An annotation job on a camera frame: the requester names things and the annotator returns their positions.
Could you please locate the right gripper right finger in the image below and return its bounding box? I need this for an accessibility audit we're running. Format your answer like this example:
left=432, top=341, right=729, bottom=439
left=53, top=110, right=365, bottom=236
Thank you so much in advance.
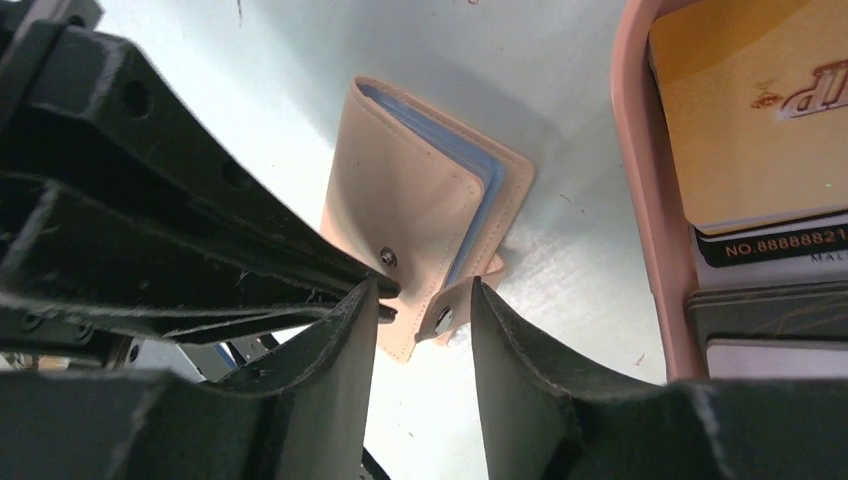
left=470, top=279, right=847, bottom=479

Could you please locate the black card in tray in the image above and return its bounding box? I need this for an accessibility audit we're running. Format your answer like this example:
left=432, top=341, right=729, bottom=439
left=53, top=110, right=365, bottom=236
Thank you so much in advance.
left=690, top=211, right=847, bottom=289

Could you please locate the pink oval card tray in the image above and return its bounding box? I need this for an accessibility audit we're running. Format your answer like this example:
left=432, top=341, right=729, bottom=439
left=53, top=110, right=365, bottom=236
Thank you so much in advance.
left=610, top=0, right=707, bottom=380

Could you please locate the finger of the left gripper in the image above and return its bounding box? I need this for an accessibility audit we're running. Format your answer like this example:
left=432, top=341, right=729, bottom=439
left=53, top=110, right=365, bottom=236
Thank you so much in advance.
left=0, top=19, right=402, bottom=299
left=1, top=175, right=372, bottom=345

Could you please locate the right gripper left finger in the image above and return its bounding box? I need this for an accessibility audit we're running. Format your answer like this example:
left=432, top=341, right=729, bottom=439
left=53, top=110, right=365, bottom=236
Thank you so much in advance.
left=1, top=280, right=379, bottom=479

